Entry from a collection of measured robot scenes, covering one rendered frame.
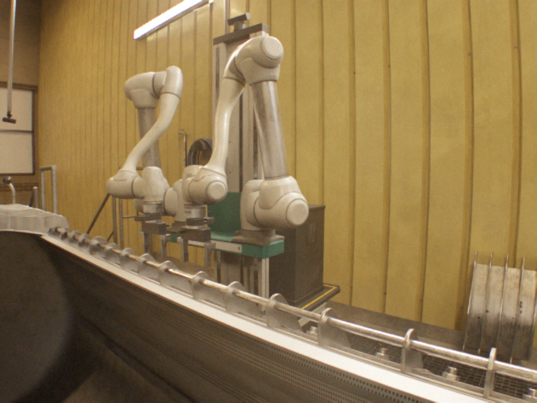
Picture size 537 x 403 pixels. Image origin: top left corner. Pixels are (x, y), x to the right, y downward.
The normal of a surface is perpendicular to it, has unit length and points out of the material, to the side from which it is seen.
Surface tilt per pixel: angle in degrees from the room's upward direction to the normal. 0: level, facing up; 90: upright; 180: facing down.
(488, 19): 90
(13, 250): 106
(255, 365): 62
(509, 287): 67
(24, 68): 90
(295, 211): 96
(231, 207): 90
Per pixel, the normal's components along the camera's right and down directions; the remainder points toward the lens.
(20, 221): 0.76, 0.05
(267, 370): -0.58, -0.41
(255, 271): -0.58, 0.07
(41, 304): 0.47, 0.06
